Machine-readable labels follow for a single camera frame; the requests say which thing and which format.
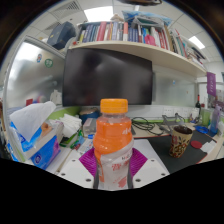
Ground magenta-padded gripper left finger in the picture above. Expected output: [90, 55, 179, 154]
[57, 147, 101, 190]

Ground white folded napkin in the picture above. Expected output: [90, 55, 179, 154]
[200, 140, 218, 154]

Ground orange-capped drink bottle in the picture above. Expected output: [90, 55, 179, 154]
[92, 98, 135, 192]

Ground grey metal laptop stand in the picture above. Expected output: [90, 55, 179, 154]
[161, 113, 188, 133]

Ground crumpled white tissue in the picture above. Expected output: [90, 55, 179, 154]
[58, 113, 83, 138]

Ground flat round red coaster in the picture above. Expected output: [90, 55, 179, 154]
[190, 140, 203, 150]

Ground yellow mug with red flowers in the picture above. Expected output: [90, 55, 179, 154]
[168, 124, 194, 159]

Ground blue tissue box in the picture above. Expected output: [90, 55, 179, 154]
[8, 100, 63, 171]

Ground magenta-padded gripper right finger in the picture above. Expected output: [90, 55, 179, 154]
[126, 147, 171, 189]

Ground purple pennant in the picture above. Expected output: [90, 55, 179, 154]
[206, 71, 218, 98]

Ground dark wine bottle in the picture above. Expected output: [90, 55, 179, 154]
[194, 94, 202, 118]

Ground ceiling lights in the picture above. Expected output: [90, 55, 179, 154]
[83, 5, 206, 50]

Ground white wall outlets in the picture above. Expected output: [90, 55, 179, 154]
[162, 105, 194, 118]

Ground purple water bottle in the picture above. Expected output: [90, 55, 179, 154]
[209, 104, 222, 135]

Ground black desk mat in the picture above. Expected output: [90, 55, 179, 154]
[146, 129, 224, 174]

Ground coiled blue cable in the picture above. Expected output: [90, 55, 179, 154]
[194, 124, 211, 135]

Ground black cables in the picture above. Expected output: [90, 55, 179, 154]
[130, 116, 164, 133]

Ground black computer monitor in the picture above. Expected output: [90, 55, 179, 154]
[61, 48, 154, 108]

